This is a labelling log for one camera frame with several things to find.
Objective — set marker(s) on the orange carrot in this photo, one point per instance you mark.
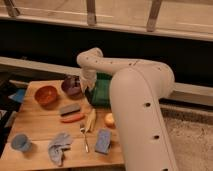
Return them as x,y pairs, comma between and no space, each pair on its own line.
72,118

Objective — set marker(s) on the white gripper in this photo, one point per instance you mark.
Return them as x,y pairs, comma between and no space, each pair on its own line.
88,79

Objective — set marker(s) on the blue-grey cloth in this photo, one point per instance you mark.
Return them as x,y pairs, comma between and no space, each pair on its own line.
57,145

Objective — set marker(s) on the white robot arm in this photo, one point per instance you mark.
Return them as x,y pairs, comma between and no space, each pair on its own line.
136,87

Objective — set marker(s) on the blue sponge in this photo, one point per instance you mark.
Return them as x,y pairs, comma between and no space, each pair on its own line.
103,141

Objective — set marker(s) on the green plastic tray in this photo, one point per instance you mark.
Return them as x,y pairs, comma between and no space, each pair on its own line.
99,95

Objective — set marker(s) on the orange fruit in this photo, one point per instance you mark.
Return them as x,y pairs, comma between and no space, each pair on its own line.
109,120

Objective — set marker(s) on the black handled brush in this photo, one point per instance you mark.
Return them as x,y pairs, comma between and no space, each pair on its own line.
82,93

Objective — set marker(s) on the orange bowl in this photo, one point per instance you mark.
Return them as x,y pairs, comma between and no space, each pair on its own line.
46,95

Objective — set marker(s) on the metal fork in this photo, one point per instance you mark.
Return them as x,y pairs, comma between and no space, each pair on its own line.
82,130

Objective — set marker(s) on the blue object left edge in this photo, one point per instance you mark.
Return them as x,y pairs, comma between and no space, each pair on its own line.
18,96

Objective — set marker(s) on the blue cup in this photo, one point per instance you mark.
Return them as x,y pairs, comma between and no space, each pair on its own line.
21,143

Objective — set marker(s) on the purple bowl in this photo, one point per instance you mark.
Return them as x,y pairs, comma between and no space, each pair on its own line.
71,85

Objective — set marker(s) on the grey eraser block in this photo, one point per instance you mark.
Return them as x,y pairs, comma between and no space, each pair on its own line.
69,109

